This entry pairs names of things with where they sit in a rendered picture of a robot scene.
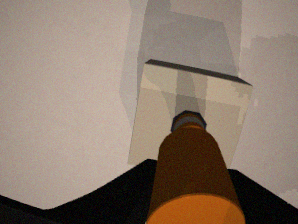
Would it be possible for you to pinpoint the orange cylinder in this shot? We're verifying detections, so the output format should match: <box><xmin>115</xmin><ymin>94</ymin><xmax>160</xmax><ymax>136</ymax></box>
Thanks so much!
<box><xmin>146</xmin><ymin>127</ymin><xmax>246</xmax><ymax>224</ymax></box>

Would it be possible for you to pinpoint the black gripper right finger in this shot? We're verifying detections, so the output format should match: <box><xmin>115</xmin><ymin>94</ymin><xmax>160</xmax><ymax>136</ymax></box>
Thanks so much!
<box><xmin>227</xmin><ymin>169</ymin><xmax>298</xmax><ymax>224</ymax></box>

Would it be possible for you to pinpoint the beige rectangular block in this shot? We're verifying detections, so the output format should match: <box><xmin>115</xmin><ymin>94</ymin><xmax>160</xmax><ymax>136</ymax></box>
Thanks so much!
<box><xmin>128</xmin><ymin>59</ymin><xmax>253</xmax><ymax>169</ymax></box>

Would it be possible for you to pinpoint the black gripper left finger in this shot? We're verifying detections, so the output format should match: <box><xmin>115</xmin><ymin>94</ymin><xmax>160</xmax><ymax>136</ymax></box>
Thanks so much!
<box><xmin>0</xmin><ymin>159</ymin><xmax>157</xmax><ymax>224</ymax></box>

